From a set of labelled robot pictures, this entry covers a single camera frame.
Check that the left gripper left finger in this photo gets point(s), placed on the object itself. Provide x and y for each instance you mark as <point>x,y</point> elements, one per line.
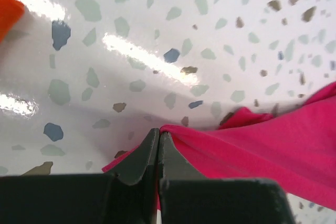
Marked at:
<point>124,194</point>

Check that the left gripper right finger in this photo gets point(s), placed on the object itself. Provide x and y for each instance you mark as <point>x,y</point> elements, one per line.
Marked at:
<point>187,196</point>

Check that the pink t shirt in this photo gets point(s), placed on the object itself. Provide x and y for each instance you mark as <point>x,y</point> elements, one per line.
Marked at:
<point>296,149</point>

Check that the folded orange t shirt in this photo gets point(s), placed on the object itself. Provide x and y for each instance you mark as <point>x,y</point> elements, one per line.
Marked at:
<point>10,13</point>

